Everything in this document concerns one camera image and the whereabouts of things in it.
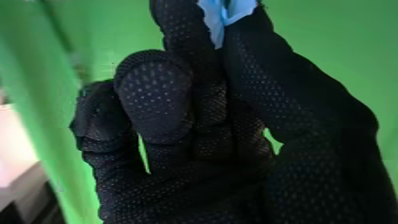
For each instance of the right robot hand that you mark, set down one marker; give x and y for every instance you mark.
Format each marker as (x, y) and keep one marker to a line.
(236, 150)

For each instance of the blue flower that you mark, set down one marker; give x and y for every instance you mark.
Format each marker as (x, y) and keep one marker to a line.
(215, 15)

